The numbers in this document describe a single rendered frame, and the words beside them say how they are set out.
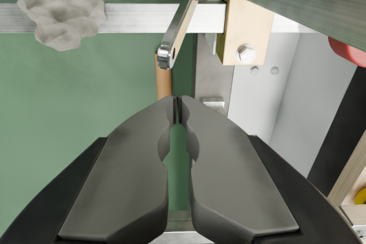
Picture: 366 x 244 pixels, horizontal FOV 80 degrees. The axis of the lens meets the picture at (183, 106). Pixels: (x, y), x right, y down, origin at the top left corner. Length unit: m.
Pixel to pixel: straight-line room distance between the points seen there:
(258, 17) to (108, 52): 1.02
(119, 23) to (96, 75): 1.04
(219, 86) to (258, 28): 0.23
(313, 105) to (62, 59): 1.15
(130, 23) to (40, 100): 1.27
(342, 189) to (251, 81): 0.29
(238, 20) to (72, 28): 0.17
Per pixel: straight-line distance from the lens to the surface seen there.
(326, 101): 0.49
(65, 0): 0.27
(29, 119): 1.62
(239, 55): 0.26
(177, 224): 0.32
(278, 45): 0.56
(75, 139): 1.59
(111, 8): 0.26
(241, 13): 0.25
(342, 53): 0.29
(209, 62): 0.44
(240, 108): 0.61
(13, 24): 0.31
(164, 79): 1.14
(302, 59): 0.56
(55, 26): 0.28
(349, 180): 0.44
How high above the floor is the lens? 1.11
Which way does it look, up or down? 58 degrees down
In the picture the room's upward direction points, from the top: 176 degrees clockwise
